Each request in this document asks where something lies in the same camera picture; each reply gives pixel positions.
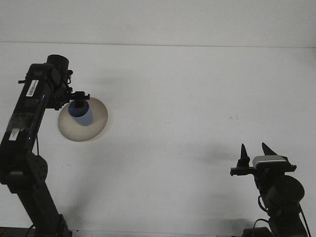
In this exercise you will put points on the pale blue cup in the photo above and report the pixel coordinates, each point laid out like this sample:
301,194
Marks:
85,118

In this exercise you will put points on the pale round plate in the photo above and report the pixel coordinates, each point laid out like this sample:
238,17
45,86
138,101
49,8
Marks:
81,133

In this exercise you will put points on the dark robot platform edge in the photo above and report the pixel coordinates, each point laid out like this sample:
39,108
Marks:
12,232

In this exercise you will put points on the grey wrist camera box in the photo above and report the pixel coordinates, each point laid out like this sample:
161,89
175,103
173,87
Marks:
269,161

